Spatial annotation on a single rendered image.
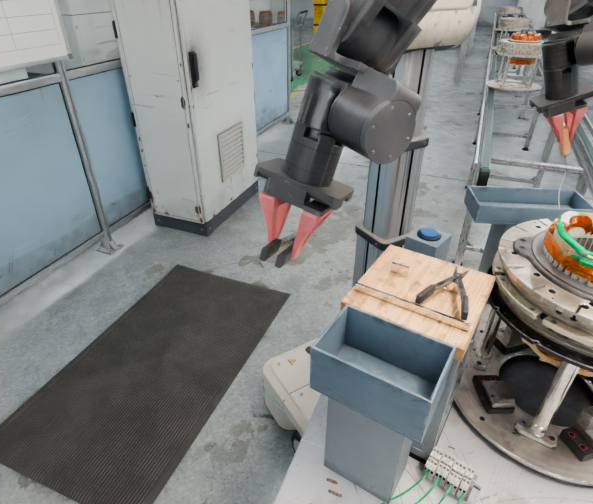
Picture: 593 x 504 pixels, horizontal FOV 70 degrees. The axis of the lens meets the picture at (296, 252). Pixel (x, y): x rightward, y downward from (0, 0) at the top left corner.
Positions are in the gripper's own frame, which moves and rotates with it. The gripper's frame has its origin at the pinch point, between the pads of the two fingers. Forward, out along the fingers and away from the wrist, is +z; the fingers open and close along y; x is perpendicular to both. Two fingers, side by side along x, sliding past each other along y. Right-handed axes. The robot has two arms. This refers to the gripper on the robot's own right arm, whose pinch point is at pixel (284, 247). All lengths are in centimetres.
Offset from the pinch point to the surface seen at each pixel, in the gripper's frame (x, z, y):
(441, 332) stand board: 12.2, 7.8, 22.3
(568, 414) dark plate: 37, 25, 53
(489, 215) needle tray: 56, -1, 26
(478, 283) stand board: 26.0, 3.8, 25.8
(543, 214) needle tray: 59, -5, 36
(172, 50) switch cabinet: 163, 1, -141
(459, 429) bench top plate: 26, 32, 35
